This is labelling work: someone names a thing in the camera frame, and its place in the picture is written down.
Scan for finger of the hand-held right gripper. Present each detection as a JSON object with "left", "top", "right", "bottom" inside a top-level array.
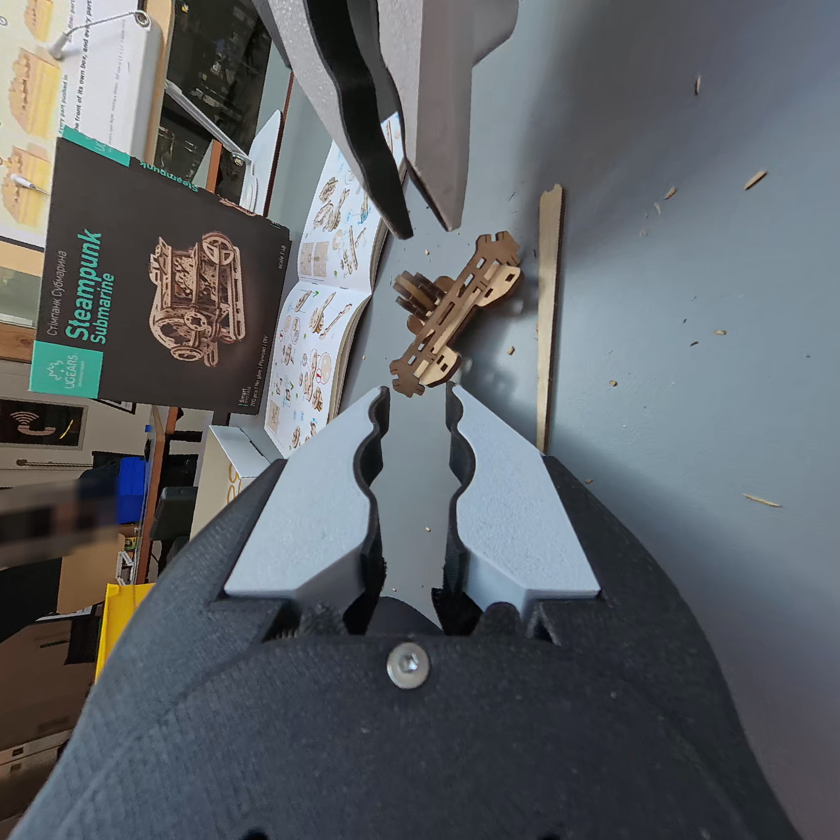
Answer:
[
  {"left": 252, "top": 0, "right": 414, "bottom": 240},
  {"left": 348, "top": 0, "right": 519, "bottom": 232}
]

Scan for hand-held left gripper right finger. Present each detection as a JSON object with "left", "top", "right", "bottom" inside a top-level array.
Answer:
[{"left": 446, "top": 382, "right": 601, "bottom": 603}]

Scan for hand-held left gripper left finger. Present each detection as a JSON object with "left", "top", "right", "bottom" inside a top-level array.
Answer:
[{"left": 224, "top": 386, "right": 391, "bottom": 601}]

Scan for wooden model assembly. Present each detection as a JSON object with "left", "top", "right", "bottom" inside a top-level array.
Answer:
[{"left": 389, "top": 231, "right": 524, "bottom": 400}]

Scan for black model kit box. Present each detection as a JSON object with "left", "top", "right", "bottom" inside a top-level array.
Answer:
[{"left": 29, "top": 128, "right": 291, "bottom": 416}]

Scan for white cardboard box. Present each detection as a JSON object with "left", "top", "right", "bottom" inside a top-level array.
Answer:
[{"left": 209, "top": 425, "right": 286, "bottom": 506}]

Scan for document stand with white base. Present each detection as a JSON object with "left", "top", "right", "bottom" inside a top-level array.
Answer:
[{"left": 164, "top": 82, "right": 283, "bottom": 217}]

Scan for blue plastic bin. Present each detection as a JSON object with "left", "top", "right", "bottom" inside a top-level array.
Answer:
[{"left": 118, "top": 457, "right": 147, "bottom": 524}]

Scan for yellow plastic bin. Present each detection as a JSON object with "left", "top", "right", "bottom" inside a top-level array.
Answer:
[{"left": 95, "top": 581, "right": 155, "bottom": 683}]

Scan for open instruction booklet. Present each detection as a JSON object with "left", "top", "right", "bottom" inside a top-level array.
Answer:
[{"left": 264, "top": 112, "right": 403, "bottom": 460}]

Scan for thin wooden stick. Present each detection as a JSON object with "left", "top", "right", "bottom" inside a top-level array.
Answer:
[{"left": 536, "top": 185, "right": 564, "bottom": 455}]

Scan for brown cardboard sheet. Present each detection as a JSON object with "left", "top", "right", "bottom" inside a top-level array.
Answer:
[{"left": 59, "top": 537, "right": 119, "bottom": 615}]

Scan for wooden clipboard with instruction sheet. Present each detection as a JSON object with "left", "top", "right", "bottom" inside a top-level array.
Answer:
[{"left": 0, "top": 0, "right": 175, "bottom": 247}]

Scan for black phone icon sign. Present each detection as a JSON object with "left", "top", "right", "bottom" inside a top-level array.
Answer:
[{"left": 0, "top": 400, "right": 86, "bottom": 447}]

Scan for scattered wood splinters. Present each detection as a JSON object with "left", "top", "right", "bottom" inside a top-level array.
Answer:
[{"left": 505, "top": 75, "right": 782, "bottom": 509}]

